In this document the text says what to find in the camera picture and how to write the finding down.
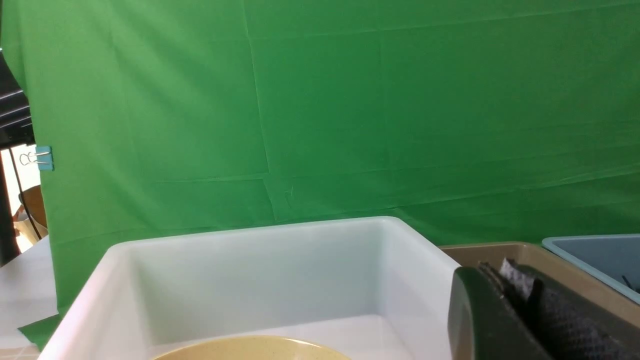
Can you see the green backdrop cloth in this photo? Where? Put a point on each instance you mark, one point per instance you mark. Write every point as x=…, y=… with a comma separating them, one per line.
x=470, y=120

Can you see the large white plastic tub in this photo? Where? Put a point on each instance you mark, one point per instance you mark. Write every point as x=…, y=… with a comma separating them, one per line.
x=370, y=288

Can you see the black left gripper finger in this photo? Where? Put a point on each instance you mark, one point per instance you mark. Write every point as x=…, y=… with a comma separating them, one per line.
x=515, y=312

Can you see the yellow noodle bowl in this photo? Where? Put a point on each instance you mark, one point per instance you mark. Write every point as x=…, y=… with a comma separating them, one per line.
x=254, y=347

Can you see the blue binder clip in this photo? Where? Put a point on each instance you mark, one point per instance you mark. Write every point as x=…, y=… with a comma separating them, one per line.
x=41, y=156

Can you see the blue plastic chopstick bin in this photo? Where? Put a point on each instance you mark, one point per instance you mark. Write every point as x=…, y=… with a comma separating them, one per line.
x=612, y=259

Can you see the brown plastic spoon bin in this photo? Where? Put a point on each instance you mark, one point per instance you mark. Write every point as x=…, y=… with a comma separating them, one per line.
x=598, y=300

